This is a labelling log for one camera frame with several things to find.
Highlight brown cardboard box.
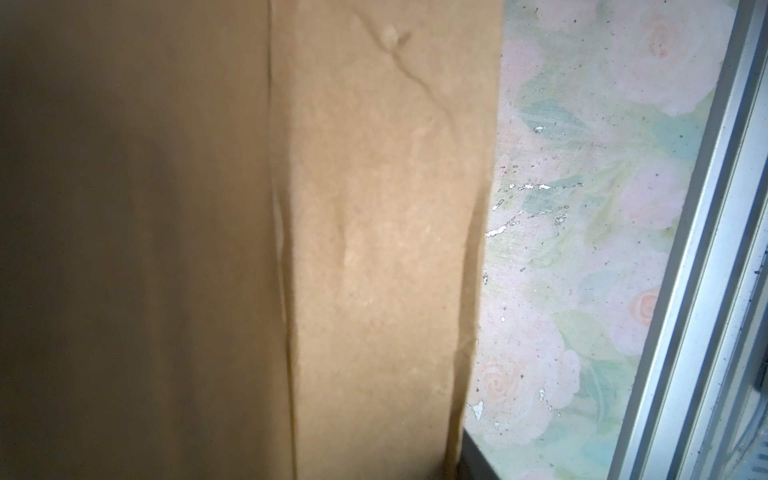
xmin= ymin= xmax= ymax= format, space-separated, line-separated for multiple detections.
xmin=1 ymin=1 xmax=504 ymax=479

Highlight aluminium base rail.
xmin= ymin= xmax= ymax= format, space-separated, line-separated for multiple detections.
xmin=609 ymin=1 xmax=767 ymax=479

